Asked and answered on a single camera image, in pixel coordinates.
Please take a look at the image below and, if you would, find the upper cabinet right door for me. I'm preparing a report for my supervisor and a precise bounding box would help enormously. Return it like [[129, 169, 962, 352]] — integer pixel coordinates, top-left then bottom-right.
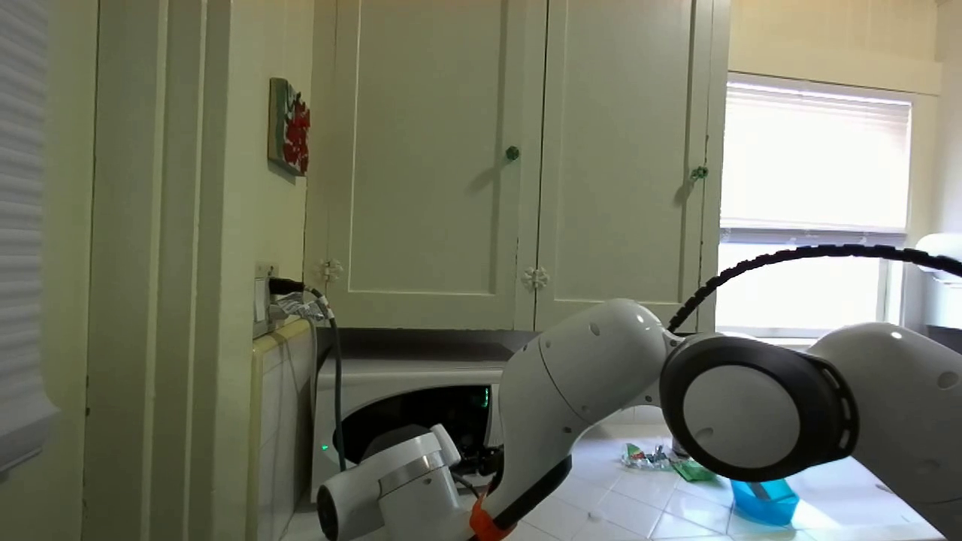
[[538, 0, 730, 324]]

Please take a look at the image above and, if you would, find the candy wrapper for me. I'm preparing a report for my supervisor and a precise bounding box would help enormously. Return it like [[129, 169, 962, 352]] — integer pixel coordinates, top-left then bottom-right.
[[624, 443, 667, 470]]

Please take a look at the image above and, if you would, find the upper cabinet left door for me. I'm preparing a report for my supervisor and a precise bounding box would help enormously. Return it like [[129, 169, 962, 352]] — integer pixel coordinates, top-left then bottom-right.
[[305, 0, 548, 332]]

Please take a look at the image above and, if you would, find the wall power outlet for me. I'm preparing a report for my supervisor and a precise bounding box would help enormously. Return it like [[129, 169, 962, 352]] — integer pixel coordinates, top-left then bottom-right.
[[253, 269, 303, 324]]

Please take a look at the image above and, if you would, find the white microwave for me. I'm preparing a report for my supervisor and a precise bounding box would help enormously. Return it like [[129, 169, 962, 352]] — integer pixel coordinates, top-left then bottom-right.
[[308, 357, 503, 490]]

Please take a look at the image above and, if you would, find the black power cable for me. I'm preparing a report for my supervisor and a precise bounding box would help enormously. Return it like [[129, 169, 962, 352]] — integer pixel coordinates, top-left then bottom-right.
[[266, 277, 352, 474]]

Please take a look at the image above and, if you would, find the blue plastic bowl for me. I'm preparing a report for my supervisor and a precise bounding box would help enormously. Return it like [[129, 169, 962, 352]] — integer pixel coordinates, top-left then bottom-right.
[[730, 480, 799, 526]]

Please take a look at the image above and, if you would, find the window blind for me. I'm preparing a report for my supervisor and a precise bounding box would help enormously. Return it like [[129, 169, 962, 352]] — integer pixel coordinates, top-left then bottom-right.
[[721, 82, 915, 235]]

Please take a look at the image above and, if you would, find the cabinet door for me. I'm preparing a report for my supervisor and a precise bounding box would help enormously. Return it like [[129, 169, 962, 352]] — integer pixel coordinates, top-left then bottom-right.
[[305, 0, 548, 332], [538, 0, 730, 324]]

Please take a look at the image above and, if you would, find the red wall picture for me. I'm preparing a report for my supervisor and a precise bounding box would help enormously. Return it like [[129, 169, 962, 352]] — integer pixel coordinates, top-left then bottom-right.
[[266, 80, 308, 178]]

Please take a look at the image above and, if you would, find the green snack bag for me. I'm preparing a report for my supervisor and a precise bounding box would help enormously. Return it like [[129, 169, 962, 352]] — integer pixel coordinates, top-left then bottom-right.
[[671, 457, 721, 486]]

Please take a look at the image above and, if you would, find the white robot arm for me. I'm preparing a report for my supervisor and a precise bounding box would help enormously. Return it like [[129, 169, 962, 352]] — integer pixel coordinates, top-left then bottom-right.
[[316, 297, 962, 541]]

